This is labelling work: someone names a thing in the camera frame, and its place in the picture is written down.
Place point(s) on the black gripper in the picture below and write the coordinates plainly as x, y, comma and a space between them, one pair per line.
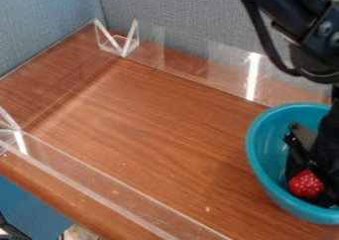
299, 140

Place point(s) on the red toy strawberry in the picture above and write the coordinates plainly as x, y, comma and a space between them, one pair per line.
305, 185

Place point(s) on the blue plastic bowl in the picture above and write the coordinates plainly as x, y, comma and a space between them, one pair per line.
267, 154

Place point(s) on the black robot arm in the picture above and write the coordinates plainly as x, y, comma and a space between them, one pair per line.
297, 32

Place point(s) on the clear acrylic front barrier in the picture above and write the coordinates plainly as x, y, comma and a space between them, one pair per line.
157, 218

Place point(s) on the clear acrylic barrier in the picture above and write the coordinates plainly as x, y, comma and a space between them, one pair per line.
235, 71
157, 218

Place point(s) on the clear acrylic back barrier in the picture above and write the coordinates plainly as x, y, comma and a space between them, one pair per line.
235, 71

